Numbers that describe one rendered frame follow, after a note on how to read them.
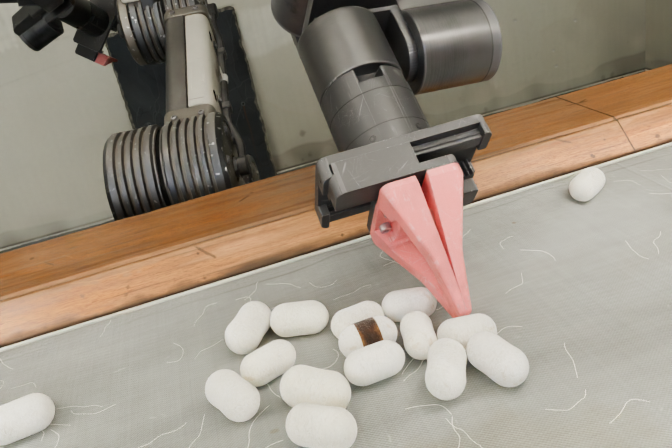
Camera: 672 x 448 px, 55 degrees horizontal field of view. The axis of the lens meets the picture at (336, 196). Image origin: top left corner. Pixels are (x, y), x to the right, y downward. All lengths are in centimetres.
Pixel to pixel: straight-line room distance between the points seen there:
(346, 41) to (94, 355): 25
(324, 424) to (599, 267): 20
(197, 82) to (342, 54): 38
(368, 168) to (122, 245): 23
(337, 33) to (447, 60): 7
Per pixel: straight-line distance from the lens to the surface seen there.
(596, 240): 44
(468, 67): 44
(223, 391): 34
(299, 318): 37
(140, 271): 48
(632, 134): 58
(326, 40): 41
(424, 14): 43
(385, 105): 38
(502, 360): 32
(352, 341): 35
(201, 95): 74
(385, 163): 35
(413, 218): 34
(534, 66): 276
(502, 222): 47
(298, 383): 32
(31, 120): 241
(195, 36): 83
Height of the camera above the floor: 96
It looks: 23 degrees down
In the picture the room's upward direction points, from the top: 12 degrees counter-clockwise
